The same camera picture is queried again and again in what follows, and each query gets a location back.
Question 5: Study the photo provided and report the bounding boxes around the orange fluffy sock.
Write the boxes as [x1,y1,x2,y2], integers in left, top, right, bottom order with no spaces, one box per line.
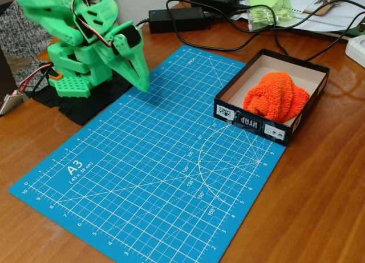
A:
[242,71,311,123]

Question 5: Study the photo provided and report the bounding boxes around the black cardboard box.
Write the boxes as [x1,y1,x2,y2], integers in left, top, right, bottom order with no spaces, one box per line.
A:
[213,48,331,146]

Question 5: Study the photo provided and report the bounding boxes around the white plastic object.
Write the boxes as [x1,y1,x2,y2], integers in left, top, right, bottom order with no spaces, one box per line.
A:
[344,34,365,68]

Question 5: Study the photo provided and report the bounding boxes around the large black power adapter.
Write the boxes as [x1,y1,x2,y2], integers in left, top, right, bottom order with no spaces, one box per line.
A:
[148,6,210,34]

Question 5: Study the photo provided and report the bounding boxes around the black cloth under robot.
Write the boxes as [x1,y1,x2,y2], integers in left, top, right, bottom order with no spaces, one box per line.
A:
[31,71,133,126]

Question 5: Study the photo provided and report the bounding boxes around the grey speckled fabric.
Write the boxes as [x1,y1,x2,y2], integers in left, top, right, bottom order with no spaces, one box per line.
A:
[0,0,55,90]

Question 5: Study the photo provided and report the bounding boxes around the small controller board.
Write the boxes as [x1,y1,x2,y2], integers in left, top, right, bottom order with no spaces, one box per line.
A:
[0,93,26,116]

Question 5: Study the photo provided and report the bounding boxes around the blue A3 cutting mat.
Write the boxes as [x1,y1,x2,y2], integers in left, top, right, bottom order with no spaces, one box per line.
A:
[8,44,287,263]

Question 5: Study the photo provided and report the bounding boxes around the green translucent plastic cup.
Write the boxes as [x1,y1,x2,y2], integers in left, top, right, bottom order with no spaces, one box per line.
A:
[245,0,295,32]

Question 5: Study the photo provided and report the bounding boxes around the white paper sheets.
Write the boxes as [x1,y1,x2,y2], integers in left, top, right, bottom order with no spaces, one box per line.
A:
[221,0,365,42]

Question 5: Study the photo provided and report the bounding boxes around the brown clipboard with metal clip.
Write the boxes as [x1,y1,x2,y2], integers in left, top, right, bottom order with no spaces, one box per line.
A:
[303,0,348,17]

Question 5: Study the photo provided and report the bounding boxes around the long looping black cable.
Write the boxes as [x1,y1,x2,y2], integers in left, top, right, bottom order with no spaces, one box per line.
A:
[166,0,365,51]

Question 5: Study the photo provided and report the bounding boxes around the red and black wires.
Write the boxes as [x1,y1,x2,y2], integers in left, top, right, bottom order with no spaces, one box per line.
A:
[16,62,54,96]

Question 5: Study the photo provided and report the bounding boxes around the black cable behind box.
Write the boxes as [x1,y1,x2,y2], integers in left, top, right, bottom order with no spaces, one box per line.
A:
[273,19,365,61]

